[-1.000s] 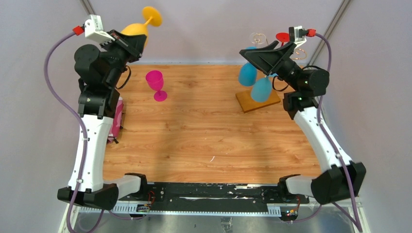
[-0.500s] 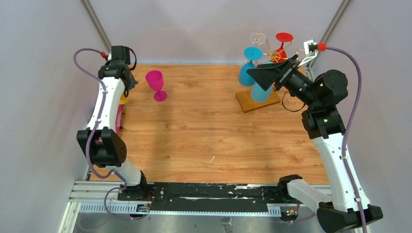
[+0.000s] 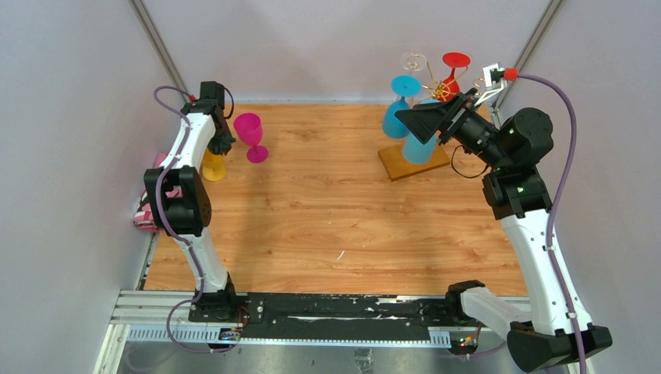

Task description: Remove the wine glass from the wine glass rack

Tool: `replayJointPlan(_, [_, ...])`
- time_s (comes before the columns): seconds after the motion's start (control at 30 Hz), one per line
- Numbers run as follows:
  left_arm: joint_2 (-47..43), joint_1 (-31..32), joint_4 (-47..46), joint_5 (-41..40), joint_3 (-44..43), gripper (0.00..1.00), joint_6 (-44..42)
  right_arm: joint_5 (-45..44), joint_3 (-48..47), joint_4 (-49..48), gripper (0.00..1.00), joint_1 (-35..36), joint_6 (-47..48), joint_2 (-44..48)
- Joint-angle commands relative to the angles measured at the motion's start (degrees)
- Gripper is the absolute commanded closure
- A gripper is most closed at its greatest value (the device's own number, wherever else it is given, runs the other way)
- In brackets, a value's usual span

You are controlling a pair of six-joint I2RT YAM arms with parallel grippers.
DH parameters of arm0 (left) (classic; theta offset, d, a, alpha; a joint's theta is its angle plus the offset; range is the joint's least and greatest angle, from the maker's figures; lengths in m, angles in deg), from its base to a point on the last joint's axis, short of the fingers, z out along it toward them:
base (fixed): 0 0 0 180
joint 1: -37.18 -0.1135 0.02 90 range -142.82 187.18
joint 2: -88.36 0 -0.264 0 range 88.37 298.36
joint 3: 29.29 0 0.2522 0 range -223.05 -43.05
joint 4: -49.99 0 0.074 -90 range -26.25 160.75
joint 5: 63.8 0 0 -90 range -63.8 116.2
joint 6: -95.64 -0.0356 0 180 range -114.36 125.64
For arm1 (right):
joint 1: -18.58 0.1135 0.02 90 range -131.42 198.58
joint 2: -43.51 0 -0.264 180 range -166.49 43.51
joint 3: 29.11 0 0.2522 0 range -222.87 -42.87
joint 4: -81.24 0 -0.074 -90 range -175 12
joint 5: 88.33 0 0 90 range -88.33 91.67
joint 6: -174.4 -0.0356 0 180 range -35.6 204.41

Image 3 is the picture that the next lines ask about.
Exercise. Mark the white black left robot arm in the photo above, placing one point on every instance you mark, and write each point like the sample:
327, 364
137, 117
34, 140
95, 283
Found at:
179, 200

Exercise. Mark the yellow wine glass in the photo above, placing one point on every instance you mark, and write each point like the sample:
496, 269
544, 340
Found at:
213, 166

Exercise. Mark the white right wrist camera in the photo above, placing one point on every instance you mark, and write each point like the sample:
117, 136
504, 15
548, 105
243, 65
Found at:
494, 83

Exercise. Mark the aluminium frame rail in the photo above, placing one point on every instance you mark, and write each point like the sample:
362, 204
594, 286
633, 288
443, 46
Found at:
157, 315

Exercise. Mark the clear wine glass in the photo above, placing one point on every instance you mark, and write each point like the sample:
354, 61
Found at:
413, 62

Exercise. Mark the gold wire glass rack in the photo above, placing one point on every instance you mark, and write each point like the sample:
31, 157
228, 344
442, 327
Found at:
445, 89

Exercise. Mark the red wine glass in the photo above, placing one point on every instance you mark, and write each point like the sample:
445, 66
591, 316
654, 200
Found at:
458, 63

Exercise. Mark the black mounting base plate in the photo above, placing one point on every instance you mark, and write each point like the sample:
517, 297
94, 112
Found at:
335, 317

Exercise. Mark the blue wine glass front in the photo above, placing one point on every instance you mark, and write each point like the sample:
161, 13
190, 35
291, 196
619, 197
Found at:
416, 152

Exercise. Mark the pink camouflage cloth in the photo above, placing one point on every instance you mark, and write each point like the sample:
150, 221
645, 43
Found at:
143, 219

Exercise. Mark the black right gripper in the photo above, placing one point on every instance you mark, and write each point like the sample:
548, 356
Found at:
425, 120

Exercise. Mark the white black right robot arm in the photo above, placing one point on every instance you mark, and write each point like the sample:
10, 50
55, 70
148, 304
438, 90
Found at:
557, 330

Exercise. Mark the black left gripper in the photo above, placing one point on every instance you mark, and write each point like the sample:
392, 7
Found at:
224, 146

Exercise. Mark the magenta wine glass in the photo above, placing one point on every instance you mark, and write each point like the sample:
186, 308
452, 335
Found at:
249, 129

